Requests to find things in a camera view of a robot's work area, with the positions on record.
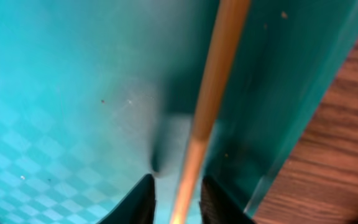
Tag wooden chopstick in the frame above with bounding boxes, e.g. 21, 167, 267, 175
170, 0, 251, 224

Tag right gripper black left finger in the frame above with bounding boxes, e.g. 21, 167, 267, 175
98, 174, 156, 224

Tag teal serving tray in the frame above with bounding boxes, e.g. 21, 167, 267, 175
0, 0, 358, 223

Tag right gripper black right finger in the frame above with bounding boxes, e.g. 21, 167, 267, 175
200, 176, 255, 224

